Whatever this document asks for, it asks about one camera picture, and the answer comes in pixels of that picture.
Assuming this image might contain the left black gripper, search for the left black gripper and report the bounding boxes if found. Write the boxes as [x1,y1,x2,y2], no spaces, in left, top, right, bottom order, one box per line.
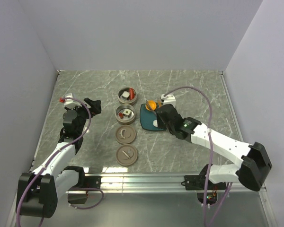
[66,98,101,134]

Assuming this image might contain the white round slice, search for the white round slice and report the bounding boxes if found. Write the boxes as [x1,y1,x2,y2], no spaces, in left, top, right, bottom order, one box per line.
[153,120,158,127]

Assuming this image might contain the orange half fruit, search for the orange half fruit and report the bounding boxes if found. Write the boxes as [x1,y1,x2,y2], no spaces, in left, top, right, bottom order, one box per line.
[145,100,157,111]

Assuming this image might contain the white tofu cube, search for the white tofu cube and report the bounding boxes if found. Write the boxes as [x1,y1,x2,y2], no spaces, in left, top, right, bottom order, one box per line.
[123,109,132,118]

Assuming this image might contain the white rice block seaweed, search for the white rice block seaweed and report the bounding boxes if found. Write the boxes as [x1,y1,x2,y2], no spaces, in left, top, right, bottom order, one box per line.
[121,90,129,100]

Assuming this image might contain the red sausage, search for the red sausage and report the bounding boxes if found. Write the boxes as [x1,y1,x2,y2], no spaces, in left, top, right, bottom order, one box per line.
[129,88,135,100]

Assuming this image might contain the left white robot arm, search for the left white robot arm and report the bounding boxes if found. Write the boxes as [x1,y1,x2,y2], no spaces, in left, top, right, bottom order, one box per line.
[16,93,102,220]

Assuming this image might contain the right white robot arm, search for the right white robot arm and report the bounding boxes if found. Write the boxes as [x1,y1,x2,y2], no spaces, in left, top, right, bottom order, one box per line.
[157,104,272,192]

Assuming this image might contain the teal square plate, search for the teal square plate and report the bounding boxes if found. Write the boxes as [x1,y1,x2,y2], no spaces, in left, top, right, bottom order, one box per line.
[140,104,166,132]

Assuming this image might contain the far metal round container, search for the far metal round container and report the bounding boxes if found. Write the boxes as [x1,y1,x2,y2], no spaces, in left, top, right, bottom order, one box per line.
[118,87,137,105]

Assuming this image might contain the metal round container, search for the metal round container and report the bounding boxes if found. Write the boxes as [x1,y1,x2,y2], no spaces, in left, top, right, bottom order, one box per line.
[115,104,136,125]
[118,87,137,105]

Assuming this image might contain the near metal round container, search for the near metal round container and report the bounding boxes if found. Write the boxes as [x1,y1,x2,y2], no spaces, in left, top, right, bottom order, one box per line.
[115,104,136,125]

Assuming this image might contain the brown lid with curl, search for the brown lid with curl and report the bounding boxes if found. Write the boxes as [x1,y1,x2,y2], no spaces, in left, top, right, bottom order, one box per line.
[115,125,136,144]

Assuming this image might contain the brown lid with bar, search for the brown lid with bar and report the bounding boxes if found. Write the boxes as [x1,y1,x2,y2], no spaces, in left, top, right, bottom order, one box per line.
[116,144,138,166]

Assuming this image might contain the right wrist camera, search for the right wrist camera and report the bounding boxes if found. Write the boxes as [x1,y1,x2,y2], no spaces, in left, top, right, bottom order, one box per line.
[161,94,176,108]

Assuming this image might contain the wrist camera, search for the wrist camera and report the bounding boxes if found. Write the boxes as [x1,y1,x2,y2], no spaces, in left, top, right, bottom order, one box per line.
[59,93,76,109]
[161,94,176,108]

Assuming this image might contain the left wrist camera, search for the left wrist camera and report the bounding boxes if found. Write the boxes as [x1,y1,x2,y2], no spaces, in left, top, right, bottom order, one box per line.
[59,93,76,109]

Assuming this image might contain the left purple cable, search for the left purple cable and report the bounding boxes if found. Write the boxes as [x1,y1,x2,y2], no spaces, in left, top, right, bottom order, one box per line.
[15,99,105,227]

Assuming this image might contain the purple cable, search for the purple cable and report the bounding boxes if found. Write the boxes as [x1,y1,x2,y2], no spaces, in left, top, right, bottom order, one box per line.
[15,99,105,227]
[161,86,233,227]

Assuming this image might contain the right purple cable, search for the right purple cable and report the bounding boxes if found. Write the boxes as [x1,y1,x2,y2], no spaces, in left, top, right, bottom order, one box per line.
[161,86,233,227]

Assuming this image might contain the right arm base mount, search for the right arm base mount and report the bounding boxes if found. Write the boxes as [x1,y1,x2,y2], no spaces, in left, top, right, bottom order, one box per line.
[181,175,227,191]

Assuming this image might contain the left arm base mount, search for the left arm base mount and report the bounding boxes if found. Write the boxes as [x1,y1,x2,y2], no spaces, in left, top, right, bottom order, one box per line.
[67,175,102,205]

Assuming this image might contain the aluminium front rail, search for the aluminium front rail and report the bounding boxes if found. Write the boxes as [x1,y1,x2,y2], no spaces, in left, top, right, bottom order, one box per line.
[21,172,267,193]

